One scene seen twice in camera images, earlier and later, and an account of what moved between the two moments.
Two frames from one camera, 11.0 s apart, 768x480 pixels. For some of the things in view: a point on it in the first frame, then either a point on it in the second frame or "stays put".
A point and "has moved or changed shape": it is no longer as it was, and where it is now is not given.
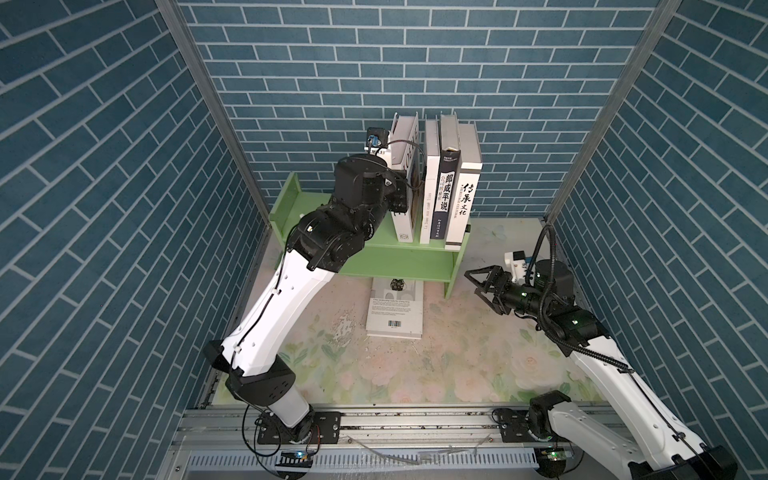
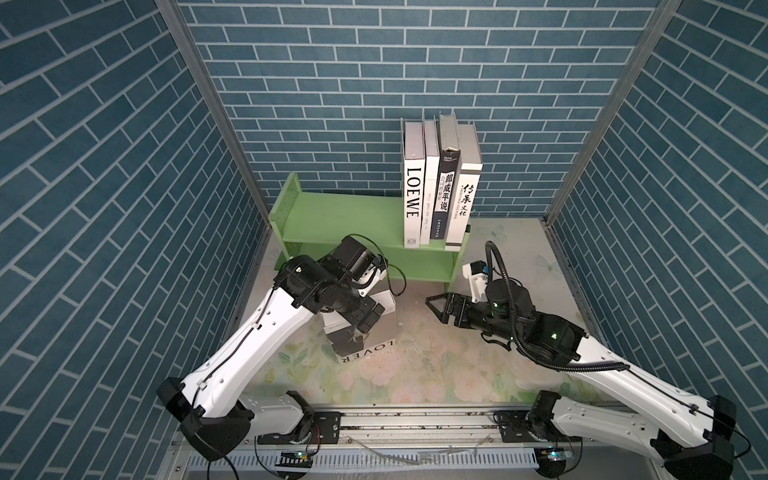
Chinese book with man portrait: (448, 168) stays put
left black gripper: (397, 188) → (360, 316)
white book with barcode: (395, 313) → (348, 343)
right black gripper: (500, 291) → (450, 305)
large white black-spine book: (471, 162) stays put
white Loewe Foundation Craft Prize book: (405, 155) has moved or changed shape
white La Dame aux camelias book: (431, 183) stays put
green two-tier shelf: (380, 256) stays put
